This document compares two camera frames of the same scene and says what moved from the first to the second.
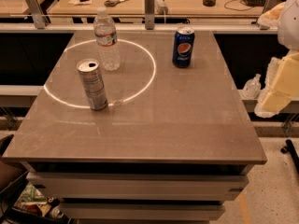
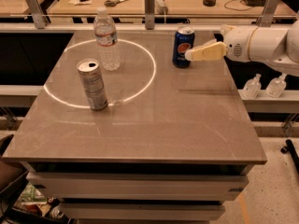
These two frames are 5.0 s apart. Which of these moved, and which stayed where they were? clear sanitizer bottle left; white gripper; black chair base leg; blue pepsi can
Moved: white gripper
Stayed: clear sanitizer bottle left; blue pepsi can; black chair base leg
